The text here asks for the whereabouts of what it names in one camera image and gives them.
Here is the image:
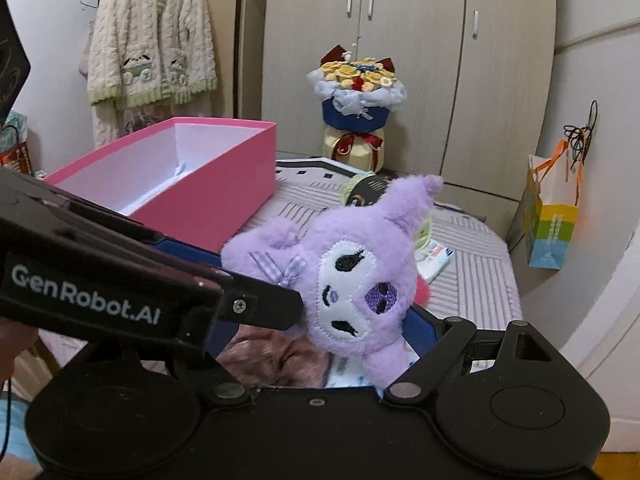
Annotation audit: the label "cream fleece pants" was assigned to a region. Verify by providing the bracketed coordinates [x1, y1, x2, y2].
[91, 91, 216, 143]

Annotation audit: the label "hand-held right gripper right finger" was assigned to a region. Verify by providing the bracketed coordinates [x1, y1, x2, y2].
[382, 305, 558, 405]

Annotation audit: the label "green yarn ball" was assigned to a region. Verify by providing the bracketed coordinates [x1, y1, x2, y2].
[341, 171, 437, 252]

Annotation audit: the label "cream green knit cardigan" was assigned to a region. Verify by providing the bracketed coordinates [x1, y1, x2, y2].
[86, 0, 219, 109]

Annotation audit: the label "beige wardrobe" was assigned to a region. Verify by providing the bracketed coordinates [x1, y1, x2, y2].
[239, 0, 558, 223]

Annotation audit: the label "pink cardboard box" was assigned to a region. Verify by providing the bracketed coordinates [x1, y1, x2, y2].
[44, 116, 278, 254]

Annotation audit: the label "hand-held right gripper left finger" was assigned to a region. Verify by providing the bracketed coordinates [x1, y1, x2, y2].
[75, 325, 252, 407]

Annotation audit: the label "black cord bundle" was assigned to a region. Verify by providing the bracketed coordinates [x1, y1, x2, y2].
[563, 100, 600, 169]

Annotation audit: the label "purple plush toy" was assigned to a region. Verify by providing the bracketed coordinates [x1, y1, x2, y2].
[221, 174, 445, 390]

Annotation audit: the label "white green plastic bag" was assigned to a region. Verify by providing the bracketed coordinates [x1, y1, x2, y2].
[0, 110, 29, 142]

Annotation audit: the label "yellow flower bouquet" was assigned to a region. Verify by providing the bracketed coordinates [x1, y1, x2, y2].
[306, 45, 407, 174]

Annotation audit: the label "colourful paper gift bag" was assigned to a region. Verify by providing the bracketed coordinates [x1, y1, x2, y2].
[507, 139, 584, 271]

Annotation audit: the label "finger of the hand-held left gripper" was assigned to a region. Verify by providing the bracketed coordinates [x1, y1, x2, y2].
[216, 280, 304, 332]
[0, 167, 235, 288]

